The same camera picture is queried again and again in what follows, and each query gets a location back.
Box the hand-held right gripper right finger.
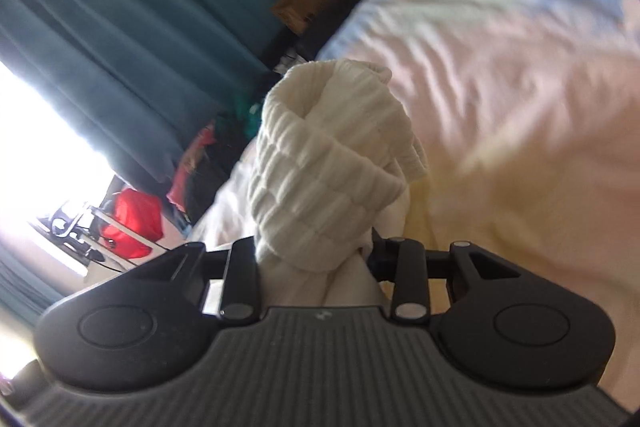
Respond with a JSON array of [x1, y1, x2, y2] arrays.
[[367, 227, 523, 325]]

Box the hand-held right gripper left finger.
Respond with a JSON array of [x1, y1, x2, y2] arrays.
[[125, 237, 263, 325]]

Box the cream white pants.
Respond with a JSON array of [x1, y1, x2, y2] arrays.
[[192, 59, 433, 308]]

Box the pink cloth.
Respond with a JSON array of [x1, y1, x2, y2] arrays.
[[167, 122, 221, 212]]

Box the red bag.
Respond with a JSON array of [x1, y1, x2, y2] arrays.
[[102, 188, 165, 259]]

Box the green cloth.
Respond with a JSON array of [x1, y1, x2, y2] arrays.
[[232, 92, 263, 140]]

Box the narrow blue curtain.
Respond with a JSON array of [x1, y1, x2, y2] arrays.
[[0, 242, 66, 313]]

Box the pastel bed sheet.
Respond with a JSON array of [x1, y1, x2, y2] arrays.
[[315, 0, 640, 403]]

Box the dark framed window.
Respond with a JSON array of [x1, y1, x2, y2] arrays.
[[0, 62, 131, 278]]

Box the wide blue curtain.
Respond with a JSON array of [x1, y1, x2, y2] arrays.
[[0, 0, 318, 188]]

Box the brown cardboard box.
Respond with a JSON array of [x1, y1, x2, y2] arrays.
[[270, 0, 335, 35]]

